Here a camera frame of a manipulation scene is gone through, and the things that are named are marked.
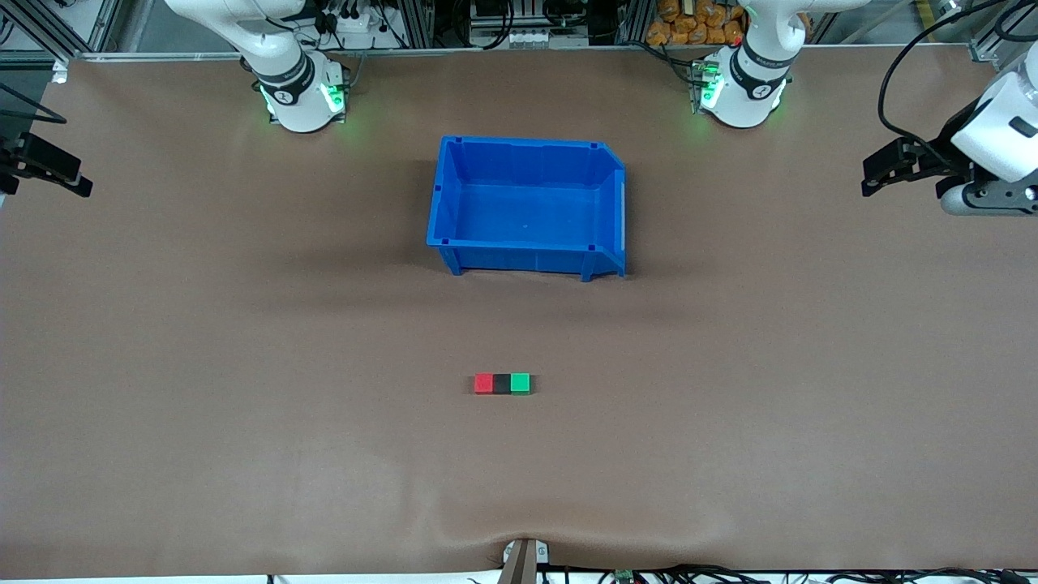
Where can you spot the red cube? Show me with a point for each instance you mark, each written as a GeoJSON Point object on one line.
{"type": "Point", "coordinates": [484, 384]}

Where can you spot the small green connector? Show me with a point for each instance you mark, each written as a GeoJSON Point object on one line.
{"type": "Point", "coordinates": [623, 576]}

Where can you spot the brown post with metal bracket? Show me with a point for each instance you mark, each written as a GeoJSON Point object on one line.
{"type": "Point", "coordinates": [521, 561]}

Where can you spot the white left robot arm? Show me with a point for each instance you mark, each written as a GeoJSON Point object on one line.
{"type": "Point", "coordinates": [754, 81]}

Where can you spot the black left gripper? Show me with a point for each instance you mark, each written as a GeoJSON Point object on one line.
{"type": "Point", "coordinates": [932, 159]}

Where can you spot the orange bag pile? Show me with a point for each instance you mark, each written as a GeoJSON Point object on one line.
{"type": "Point", "coordinates": [697, 20]}

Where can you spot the aluminium frame profile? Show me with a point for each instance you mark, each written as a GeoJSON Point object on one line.
{"type": "Point", "coordinates": [985, 32]}
{"type": "Point", "coordinates": [49, 24]}

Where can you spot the black cube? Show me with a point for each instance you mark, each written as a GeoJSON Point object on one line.
{"type": "Point", "coordinates": [503, 384]}

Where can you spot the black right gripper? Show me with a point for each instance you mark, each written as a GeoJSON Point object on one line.
{"type": "Point", "coordinates": [18, 156]}

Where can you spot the blue plastic storage bin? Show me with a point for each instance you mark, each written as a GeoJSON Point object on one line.
{"type": "Point", "coordinates": [527, 211]}

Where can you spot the white power strip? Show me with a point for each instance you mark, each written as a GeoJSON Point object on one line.
{"type": "Point", "coordinates": [349, 24]}

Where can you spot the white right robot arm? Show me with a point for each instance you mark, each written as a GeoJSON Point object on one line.
{"type": "Point", "coordinates": [296, 81]}

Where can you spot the aluminium table edge rail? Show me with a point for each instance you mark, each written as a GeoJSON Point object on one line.
{"type": "Point", "coordinates": [503, 51]}

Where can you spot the green cube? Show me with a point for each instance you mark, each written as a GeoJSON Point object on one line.
{"type": "Point", "coordinates": [521, 384]}

